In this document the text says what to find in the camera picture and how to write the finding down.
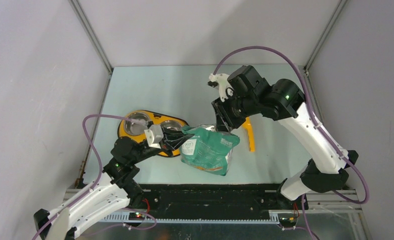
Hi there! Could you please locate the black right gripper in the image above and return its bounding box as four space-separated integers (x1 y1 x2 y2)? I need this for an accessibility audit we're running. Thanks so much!
212 90 260 133

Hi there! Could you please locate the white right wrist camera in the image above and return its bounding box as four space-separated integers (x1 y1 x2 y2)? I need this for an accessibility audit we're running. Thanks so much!
207 73 234 102

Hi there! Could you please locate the yellow plastic scoop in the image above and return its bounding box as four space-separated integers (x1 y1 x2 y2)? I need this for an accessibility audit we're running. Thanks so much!
241 117 256 153

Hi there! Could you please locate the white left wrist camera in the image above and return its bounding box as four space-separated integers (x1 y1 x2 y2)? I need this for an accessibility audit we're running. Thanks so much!
144 124 164 149

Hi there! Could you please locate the green white pet food bag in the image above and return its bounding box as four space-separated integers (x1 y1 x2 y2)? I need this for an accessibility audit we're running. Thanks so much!
179 125 240 176

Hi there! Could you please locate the yellow double pet bowl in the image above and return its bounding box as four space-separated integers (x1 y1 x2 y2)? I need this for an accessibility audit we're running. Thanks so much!
111 110 187 161

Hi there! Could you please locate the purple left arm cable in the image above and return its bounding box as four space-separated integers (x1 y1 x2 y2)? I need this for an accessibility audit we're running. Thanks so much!
31 114 158 240

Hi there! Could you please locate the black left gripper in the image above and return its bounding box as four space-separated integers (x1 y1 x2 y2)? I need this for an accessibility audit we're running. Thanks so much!
130 126 194 164

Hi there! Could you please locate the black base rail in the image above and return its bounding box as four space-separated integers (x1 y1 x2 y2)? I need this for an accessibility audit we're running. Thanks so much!
129 183 309 221

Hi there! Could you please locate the aluminium frame rail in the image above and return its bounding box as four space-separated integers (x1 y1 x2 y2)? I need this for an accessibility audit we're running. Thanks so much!
61 188 364 226

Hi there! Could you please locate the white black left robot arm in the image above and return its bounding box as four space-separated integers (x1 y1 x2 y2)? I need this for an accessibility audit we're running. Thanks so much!
33 124 193 240

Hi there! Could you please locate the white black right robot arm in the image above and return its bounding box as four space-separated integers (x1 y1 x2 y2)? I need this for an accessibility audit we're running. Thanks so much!
207 65 359 209

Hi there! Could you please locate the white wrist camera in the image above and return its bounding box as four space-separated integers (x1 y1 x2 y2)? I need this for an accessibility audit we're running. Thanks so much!
207 73 234 102
144 124 164 149

